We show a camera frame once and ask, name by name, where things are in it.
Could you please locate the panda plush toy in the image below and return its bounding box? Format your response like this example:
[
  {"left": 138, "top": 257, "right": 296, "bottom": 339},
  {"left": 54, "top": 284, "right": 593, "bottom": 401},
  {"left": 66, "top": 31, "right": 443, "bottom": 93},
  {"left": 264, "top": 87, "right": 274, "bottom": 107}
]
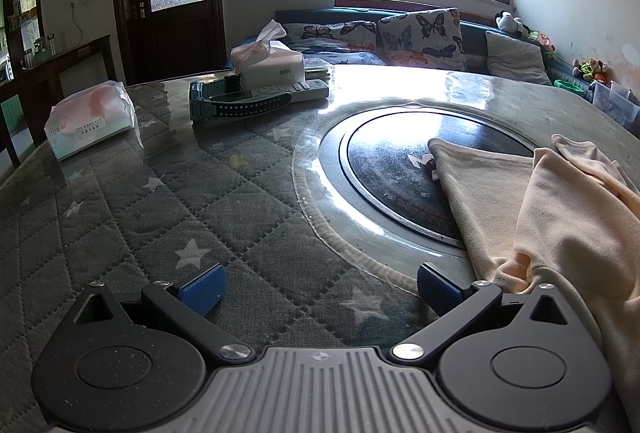
[{"left": 494, "top": 11, "right": 536, "bottom": 38}]

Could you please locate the dark wooden side table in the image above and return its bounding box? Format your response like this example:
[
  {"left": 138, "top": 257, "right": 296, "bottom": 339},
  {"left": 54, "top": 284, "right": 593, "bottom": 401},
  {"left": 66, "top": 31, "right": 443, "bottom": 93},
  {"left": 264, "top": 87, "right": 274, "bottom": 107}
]
[{"left": 0, "top": 34, "right": 118, "bottom": 168}]

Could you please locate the black teal hairbrush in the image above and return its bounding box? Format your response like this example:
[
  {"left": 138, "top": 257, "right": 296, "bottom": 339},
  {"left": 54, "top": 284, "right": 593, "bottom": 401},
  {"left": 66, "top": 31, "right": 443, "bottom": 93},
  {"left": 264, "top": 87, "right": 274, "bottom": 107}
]
[{"left": 189, "top": 80, "right": 292, "bottom": 120}]

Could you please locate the white tissue box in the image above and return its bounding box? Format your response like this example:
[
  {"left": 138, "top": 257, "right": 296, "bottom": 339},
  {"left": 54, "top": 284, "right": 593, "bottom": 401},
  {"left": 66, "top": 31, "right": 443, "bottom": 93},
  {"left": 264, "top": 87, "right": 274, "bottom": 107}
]
[{"left": 230, "top": 19, "right": 305, "bottom": 90}]

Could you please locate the blue sofa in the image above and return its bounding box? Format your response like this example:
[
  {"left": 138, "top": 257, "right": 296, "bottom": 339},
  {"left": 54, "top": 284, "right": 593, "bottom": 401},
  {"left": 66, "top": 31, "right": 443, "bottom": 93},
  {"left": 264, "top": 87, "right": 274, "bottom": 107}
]
[{"left": 275, "top": 5, "right": 640, "bottom": 134}]

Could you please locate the green plastic item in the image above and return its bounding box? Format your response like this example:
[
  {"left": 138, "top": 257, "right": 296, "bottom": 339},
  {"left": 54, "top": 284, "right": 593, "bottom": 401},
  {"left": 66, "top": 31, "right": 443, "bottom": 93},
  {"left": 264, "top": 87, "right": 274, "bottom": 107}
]
[{"left": 552, "top": 79, "right": 591, "bottom": 94}]

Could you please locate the small green plush toy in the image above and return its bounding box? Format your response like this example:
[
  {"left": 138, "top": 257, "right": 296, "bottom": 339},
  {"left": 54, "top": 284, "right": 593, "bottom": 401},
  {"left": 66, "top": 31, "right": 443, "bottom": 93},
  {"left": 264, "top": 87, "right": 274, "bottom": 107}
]
[{"left": 571, "top": 58, "right": 608, "bottom": 84}]

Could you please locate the pink white tissue pack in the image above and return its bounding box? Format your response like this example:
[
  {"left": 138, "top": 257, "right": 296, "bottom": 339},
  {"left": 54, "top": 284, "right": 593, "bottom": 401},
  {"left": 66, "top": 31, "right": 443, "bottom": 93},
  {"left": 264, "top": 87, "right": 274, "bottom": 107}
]
[{"left": 44, "top": 80, "right": 137, "bottom": 162}]

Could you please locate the grey pillow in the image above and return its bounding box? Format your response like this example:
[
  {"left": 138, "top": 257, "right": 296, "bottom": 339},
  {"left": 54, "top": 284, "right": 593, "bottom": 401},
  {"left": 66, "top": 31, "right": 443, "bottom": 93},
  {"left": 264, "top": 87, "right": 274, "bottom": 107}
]
[{"left": 484, "top": 30, "right": 553, "bottom": 87}]

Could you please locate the pink green plush toy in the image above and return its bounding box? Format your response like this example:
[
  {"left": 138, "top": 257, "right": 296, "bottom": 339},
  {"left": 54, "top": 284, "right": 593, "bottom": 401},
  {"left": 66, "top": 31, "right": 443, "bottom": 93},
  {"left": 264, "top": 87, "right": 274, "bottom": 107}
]
[{"left": 530, "top": 30, "right": 557, "bottom": 54}]

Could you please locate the cream cotton garment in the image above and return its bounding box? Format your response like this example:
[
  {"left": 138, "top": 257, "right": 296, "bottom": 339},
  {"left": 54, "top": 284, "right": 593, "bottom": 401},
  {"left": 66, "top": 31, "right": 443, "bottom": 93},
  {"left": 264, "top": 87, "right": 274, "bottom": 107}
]
[{"left": 427, "top": 134, "right": 640, "bottom": 414}]

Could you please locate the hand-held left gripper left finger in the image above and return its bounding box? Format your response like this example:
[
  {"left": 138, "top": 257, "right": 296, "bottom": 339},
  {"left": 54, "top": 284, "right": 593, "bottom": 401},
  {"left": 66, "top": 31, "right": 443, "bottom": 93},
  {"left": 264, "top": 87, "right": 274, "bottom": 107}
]
[{"left": 72, "top": 262, "right": 256, "bottom": 367}]

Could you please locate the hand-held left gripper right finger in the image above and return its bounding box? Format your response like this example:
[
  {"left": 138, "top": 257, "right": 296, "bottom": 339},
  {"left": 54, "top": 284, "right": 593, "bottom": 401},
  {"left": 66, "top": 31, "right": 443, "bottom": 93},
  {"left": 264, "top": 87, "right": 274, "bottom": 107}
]
[{"left": 390, "top": 262, "right": 572, "bottom": 369}]

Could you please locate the grey remote control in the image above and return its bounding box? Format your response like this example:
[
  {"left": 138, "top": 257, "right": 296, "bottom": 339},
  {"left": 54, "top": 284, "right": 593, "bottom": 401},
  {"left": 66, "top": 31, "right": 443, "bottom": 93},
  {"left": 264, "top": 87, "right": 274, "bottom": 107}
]
[{"left": 240, "top": 78, "right": 329, "bottom": 102}]

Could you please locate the quilted grey table cover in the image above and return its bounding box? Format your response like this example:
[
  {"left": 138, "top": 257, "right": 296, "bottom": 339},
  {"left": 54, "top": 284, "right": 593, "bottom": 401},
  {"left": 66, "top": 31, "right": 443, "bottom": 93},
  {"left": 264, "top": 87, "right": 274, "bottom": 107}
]
[{"left": 0, "top": 63, "right": 640, "bottom": 414}]

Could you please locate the butterfly print pillow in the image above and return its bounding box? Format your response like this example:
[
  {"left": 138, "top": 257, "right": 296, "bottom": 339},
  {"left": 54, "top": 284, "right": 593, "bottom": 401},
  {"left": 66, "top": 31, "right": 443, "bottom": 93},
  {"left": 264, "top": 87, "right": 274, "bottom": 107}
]
[
  {"left": 376, "top": 8, "right": 468, "bottom": 74},
  {"left": 280, "top": 19, "right": 383, "bottom": 66}
]

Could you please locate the clear plastic storage box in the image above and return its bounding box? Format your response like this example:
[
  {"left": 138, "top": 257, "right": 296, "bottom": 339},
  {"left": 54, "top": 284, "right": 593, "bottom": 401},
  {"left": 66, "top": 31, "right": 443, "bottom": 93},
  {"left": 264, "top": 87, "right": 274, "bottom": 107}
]
[{"left": 587, "top": 80, "right": 640, "bottom": 126}]

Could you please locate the round black induction cooktop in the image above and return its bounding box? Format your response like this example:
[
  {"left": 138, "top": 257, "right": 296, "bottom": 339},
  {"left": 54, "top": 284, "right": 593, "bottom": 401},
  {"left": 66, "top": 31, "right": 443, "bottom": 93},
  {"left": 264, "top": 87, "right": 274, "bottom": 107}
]
[{"left": 317, "top": 105, "right": 541, "bottom": 259}]

